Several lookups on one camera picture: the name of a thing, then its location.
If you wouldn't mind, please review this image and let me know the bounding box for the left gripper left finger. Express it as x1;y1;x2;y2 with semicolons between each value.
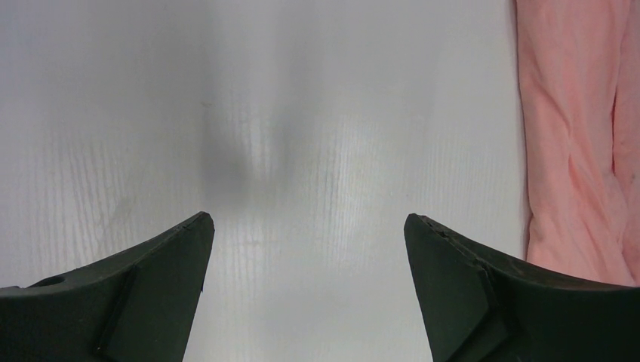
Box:
1;212;214;361

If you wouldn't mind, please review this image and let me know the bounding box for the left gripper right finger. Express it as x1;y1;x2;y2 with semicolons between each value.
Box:
404;213;639;361

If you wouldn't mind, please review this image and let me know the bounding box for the salmon pink t-shirt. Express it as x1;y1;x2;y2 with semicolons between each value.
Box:
515;1;639;286

